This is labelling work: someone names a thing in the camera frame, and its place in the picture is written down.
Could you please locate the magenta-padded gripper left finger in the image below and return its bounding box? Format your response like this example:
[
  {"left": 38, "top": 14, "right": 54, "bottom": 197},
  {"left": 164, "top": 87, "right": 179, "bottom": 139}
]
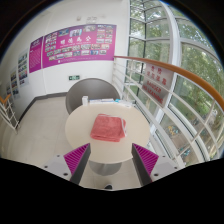
[{"left": 42, "top": 142, "right": 92, "bottom": 186}]

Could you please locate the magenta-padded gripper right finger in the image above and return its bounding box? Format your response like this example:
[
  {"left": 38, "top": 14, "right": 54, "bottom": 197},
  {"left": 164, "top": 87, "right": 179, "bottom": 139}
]
[{"left": 131, "top": 143, "right": 183, "bottom": 187}]

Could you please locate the pink towel with white trim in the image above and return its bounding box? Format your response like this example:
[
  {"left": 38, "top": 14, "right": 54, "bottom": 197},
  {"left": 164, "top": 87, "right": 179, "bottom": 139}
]
[{"left": 89, "top": 113, "right": 128, "bottom": 143}]

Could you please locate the flat white and blue box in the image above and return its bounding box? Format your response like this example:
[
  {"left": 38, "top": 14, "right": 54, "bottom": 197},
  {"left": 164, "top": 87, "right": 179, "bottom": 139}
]
[{"left": 114, "top": 98, "right": 133, "bottom": 108}]

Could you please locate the clear warning sign red lettering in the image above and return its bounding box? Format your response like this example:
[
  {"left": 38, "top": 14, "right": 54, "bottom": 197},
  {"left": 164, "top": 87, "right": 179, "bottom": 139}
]
[{"left": 141, "top": 63, "right": 175, "bottom": 107}]

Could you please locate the short white railing section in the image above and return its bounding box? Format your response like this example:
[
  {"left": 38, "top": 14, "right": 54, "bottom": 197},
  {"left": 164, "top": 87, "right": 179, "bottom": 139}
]
[{"left": 0, "top": 94, "right": 20, "bottom": 134}]

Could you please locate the grey table pedestal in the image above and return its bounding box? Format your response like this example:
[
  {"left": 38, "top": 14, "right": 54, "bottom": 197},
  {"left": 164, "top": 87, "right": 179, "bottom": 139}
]
[{"left": 88, "top": 159, "right": 123, "bottom": 177}]

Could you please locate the photo collage wall poster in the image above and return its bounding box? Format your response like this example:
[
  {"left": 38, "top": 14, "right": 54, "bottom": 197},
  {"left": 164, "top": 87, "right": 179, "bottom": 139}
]
[
  {"left": 17, "top": 49, "right": 30, "bottom": 88},
  {"left": 5, "top": 83, "right": 13, "bottom": 98},
  {"left": 9, "top": 68, "right": 20, "bottom": 99}
]

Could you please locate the narrow magenta wall poster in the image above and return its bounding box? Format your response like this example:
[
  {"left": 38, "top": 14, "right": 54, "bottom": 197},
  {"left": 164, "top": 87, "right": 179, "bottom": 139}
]
[{"left": 28, "top": 35, "right": 44, "bottom": 74}]

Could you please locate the large magenta wall poster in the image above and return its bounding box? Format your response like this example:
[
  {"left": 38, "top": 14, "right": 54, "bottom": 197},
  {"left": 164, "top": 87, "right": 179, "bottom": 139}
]
[{"left": 41, "top": 23, "right": 118, "bottom": 69}]

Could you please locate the white-framed glass window wall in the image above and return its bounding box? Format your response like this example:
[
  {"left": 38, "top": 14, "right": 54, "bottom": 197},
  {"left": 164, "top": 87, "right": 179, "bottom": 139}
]
[{"left": 128, "top": 0, "right": 224, "bottom": 161}]

